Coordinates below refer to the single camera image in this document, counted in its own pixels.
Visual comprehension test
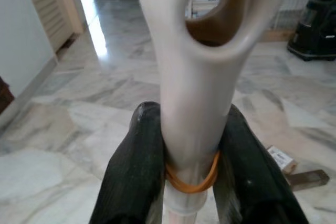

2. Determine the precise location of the brown wooden block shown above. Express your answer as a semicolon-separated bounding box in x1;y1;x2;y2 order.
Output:
285;168;331;192

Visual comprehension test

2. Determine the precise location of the light wooden plank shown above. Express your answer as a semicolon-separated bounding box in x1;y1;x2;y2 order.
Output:
259;29;296;43

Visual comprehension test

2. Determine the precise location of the black floor appliance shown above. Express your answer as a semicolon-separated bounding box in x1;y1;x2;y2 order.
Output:
287;0;336;62

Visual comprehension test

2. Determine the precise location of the beige louvred door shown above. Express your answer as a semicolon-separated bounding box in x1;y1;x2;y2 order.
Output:
19;0;85;53

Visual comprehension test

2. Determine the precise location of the white broom with looped handle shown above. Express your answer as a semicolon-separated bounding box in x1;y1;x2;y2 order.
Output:
136;0;289;224

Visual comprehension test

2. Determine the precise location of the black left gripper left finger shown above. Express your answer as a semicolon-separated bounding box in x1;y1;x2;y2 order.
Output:
88;101;167;224

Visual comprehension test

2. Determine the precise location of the orange rubber band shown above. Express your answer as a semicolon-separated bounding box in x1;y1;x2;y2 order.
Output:
164;150;221;194

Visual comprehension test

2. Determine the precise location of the small white cardboard box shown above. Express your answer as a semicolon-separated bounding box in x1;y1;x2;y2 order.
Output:
266;145;299;175

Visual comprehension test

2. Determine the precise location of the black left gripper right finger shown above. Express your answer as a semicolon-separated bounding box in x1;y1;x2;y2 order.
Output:
213;103;310;224

